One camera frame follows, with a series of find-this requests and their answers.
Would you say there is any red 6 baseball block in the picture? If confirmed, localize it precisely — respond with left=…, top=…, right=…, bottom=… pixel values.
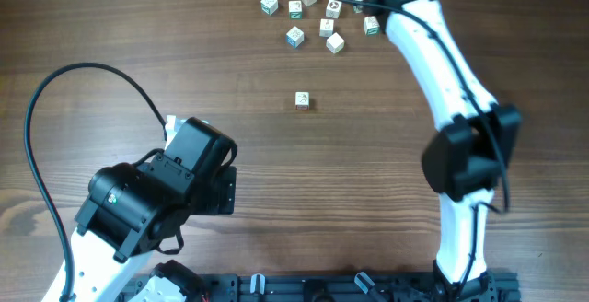
left=295, top=92, right=310, bottom=110

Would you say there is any yellow soccer ball J block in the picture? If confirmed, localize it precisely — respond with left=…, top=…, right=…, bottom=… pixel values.
left=325, top=0, right=342, bottom=19

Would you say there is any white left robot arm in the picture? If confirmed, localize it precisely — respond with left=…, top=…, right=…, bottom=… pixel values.
left=44, top=118, right=237, bottom=301

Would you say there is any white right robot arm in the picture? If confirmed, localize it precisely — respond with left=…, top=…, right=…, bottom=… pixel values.
left=368, top=0, right=522, bottom=296

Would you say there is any blue bordered picture block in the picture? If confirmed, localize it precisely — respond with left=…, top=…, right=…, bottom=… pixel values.
left=286, top=26, right=305, bottom=48

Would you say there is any green V bird block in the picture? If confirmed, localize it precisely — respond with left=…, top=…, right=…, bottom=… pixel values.
left=260, top=0, right=279, bottom=16

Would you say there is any green apple picture block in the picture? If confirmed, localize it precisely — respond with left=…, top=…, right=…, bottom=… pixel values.
left=288, top=0, right=303, bottom=19

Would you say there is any yellow C white block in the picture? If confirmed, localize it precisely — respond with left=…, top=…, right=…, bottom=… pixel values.
left=326, top=32, right=345, bottom=54

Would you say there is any red O ice cream block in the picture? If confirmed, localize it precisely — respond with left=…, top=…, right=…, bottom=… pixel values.
left=319, top=19, right=334, bottom=38

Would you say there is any green V number block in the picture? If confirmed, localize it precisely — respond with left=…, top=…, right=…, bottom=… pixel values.
left=363, top=16, right=380, bottom=36

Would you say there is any green N letter block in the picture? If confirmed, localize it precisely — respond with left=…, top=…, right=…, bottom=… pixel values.
left=353, top=0, right=363, bottom=14

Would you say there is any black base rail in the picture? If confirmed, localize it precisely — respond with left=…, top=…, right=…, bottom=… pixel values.
left=199, top=273, right=522, bottom=302

